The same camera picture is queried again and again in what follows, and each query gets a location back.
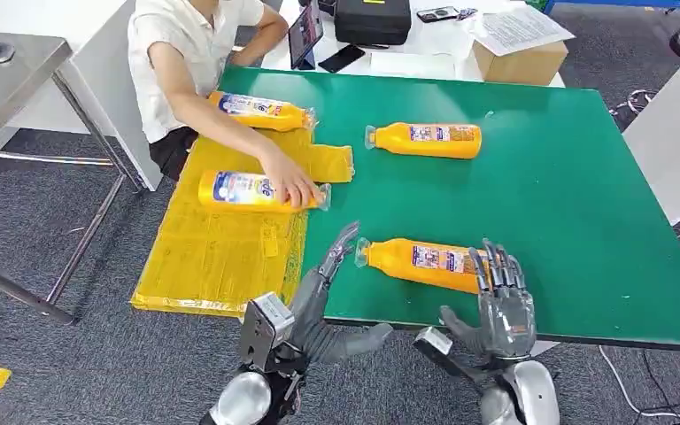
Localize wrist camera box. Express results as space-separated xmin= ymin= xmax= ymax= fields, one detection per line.
xmin=413 ymin=326 xmax=489 ymax=383
xmin=238 ymin=291 xmax=298 ymax=372

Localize steel table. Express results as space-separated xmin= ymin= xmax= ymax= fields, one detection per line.
xmin=0 ymin=29 xmax=145 ymax=327

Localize blue metal frame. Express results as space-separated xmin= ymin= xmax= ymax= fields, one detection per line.
xmin=542 ymin=0 xmax=680 ymax=16

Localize person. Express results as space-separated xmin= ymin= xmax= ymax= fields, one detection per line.
xmin=127 ymin=0 xmax=323 ymax=210

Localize white panel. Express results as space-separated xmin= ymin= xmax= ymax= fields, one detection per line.
xmin=58 ymin=3 xmax=166 ymax=193

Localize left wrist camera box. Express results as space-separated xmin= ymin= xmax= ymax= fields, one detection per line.
xmin=238 ymin=291 xmax=298 ymax=372

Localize black tablet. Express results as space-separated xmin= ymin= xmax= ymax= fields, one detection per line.
xmin=287 ymin=0 xmax=325 ymax=71

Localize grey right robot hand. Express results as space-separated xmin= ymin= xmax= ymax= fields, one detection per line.
xmin=438 ymin=237 xmax=538 ymax=362

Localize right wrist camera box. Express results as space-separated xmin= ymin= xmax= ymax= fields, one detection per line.
xmin=413 ymin=326 xmax=489 ymax=383

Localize orange drink bottle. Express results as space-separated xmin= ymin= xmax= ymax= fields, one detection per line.
xmin=354 ymin=236 xmax=492 ymax=296
xmin=364 ymin=121 xmax=483 ymax=160
xmin=197 ymin=170 xmax=333 ymax=214
xmin=207 ymin=90 xmax=318 ymax=133

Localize black carry case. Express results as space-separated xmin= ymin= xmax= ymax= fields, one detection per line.
xmin=334 ymin=0 xmax=413 ymax=47

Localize white table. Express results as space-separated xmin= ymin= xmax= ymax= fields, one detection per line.
xmin=260 ymin=0 xmax=567 ymax=89

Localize printed paper sheet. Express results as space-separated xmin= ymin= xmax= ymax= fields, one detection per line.
xmin=472 ymin=5 xmax=576 ymax=58

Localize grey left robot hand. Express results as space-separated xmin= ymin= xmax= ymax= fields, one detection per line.
xmin=287 ymin=220 xmax=395 ymax=366

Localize yellow sheet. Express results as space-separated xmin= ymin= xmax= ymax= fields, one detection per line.
xmin=129 ymin=126 xmax=356 ymax=319

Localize black smartphone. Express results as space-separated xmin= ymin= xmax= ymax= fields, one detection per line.
xmin=318 ymin=43 xmax=367 ymax=74

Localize white floor cable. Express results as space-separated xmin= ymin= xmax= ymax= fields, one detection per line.
xmin=598 ymin=345 xmax=680 ymax=423

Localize small black device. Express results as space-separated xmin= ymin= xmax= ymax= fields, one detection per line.
xmin=416 ymin=5 xmax=460 ymax=24

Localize person's right hand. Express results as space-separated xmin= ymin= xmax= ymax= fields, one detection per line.
xmin=259 ymin=149 xmax=324 ymax=210

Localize pale grey table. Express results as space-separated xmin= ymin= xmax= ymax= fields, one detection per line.
xmin=621 ymin=35 xmax=680 ymax=272

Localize green table mat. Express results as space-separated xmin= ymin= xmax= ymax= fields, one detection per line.
xmin=216 ymin=66 xmax=680 ymax=353

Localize brown cardboard box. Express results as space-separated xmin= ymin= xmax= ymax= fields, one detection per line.
xmin=472 ymin=39 xmax=569 ymax=88

